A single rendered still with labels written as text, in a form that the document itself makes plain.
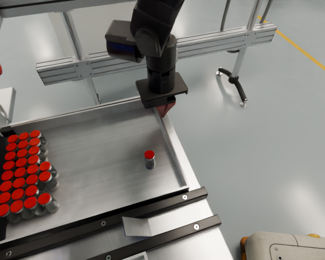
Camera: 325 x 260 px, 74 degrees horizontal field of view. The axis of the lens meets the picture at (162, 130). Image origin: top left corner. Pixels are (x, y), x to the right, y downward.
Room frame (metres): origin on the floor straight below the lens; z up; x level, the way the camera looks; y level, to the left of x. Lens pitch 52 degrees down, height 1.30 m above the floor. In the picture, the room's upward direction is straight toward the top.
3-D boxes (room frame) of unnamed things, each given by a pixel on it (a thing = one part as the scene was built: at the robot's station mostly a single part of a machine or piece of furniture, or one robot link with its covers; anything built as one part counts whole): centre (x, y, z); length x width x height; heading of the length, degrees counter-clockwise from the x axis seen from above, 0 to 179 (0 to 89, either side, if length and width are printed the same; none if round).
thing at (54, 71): (1.30, -0.04, 0.49); 1.60 x 0.08 x 0.12; 108
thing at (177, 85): (0.36, 0.00, 1.01); 0.10 x 0.07 x 0.07; 108
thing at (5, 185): (0.20, 0.30, 0.90); 0.18 x 0.02 x 0.05; 17
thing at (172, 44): (0.37, 0.01, 1.07); 0.07 x 0.06 x 0.07; 70
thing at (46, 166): (0.21, 0.23, 0.90); 0.02 x 0.02 x 0.05
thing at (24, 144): (0.20, 0.28, 0.90); 0.18 x 0.02 x 0.05; 17
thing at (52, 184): (0.18, 0.22, 0.90); 0.02 x 0.02 x 0.05
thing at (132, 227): (0.11, 0.00, 0.91); 0.14 x 0.03 x 0.06; 107
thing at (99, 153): (0.24, 0.15, 0.90); 0.34 x 0.26 x 0.04; 107
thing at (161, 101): (0.36, 0.01, 0.94); 0.07 x 0.07 x 0.09; 18
